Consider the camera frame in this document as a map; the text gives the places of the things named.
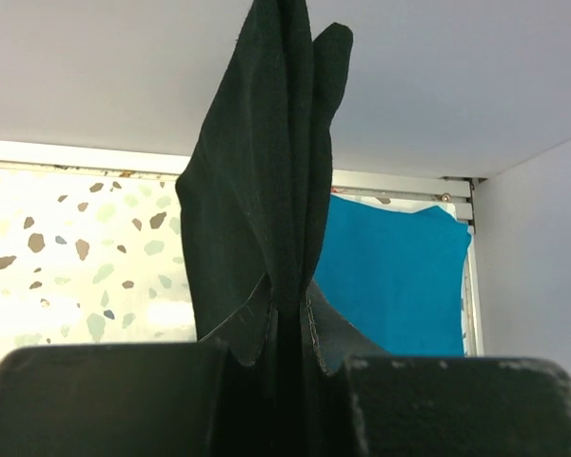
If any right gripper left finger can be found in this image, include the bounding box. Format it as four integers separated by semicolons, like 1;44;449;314
0;275;273;457

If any black t shirt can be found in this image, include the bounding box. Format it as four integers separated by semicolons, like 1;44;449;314
175;0;355;457

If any folded blue t shirt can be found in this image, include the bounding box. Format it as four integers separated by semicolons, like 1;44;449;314
313;193;473;357

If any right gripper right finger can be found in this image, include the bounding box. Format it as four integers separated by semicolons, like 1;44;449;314
304;280;571;457

